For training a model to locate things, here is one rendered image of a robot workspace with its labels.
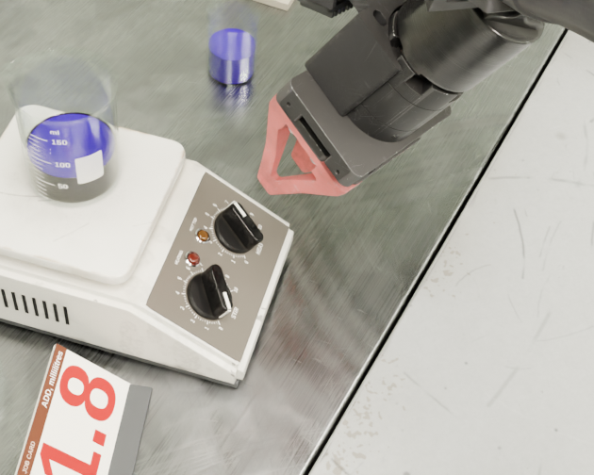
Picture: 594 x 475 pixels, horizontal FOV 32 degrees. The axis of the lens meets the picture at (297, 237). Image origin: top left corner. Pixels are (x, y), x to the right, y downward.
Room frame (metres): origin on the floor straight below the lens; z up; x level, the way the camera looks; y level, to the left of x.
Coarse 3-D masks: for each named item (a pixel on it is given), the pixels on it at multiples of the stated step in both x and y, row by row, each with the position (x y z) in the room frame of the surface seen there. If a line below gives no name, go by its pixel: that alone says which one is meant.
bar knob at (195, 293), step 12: (216, 264) 0.39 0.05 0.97; (204, 276) 0.39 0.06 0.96; (216, 276) 0.38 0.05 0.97; (192, 288) 0.38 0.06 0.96; (204, 288) 0.38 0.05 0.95; (216, 288) 0.38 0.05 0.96; (228, 288) 0.39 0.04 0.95; (192, 300) 0.37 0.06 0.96; (204, 300) 0.37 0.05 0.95; (216, 300) 0.37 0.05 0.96; (228, 300) 0.37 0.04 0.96; (204, 312) 0.37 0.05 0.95; (216, 312) 0.37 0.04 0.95; (228, 312) 0.37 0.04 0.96
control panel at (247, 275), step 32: (224, 192) 0.46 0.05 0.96; (192, 224) 0.43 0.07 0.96; (256, 224) 0.45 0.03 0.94; (224, 256) 0.41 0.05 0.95; (256, 256) 0.43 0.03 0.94; (160, 288) 0.37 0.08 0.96; (256, 288) 0.40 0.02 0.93; (192, 320) 0.36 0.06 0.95; (224, 320) 0.37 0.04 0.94; (224, 352) 0.35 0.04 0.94
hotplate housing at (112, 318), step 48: (192, 192) 0.45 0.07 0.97; (240, 192) 0.47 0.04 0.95; (288, 240) 0.45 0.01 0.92; (0, 288) 0.37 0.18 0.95; (48, 288) 0.36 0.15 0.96; (96, 288) 0.36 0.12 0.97; (144, 288) 0.37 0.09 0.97; (96, 336) 0.36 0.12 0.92; (144, 336) 0.35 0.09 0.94; (192, 336) 0.35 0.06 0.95
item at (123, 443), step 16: (48, 368) 0.32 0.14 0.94; (96, 368) 0.33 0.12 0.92; (128, 384) 0.33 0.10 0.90; (128, 400) 0.32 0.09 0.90; (144, 400) 0.32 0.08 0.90; (32, 416) 0.29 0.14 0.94; (128, 416) 0.31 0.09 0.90; (144, 416) 0.31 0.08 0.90; (112, 432) 0.30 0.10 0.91; (128, 432) 0.30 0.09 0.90; (112, 448) 0.29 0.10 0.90; (128, 448) 0.29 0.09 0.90; (112, 464) 0.28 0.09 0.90; (128, 464) 0.28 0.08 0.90
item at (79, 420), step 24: (72, 360) 0.33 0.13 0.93; (72, 384) 0.32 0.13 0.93; (96, 384) 0.32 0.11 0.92; (120, 384) 0.33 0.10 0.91; (72, 408) 0.30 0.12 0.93; (96, 408) 0.31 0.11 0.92; (48, 432) 0.28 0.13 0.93; (72, 432) 0.29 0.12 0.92; (96, 432) 0.29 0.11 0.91; (48, 456) 0.27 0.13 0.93; (72, 456) 0.27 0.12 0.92; (96, 456) 0.28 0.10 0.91
